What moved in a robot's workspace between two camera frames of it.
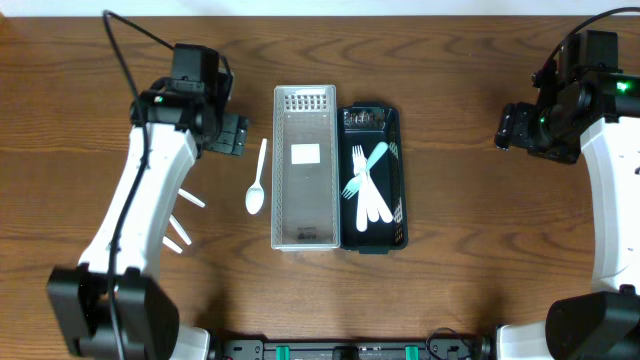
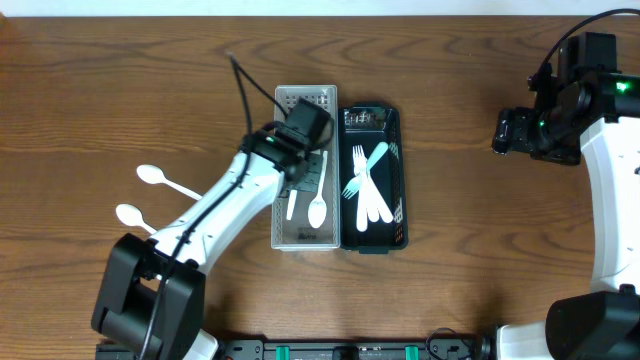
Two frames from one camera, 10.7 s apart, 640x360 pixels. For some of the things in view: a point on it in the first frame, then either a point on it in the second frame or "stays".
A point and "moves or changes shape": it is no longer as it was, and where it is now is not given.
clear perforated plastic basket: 305,169 stays
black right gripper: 507,127 stays
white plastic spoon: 255,200 moves or changes shape
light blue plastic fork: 353,185 stays
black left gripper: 230,135 to 308,176
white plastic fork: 360,164 stays
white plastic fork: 360,165 to 371,197
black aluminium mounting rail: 437,349 stays
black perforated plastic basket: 370,124 stays
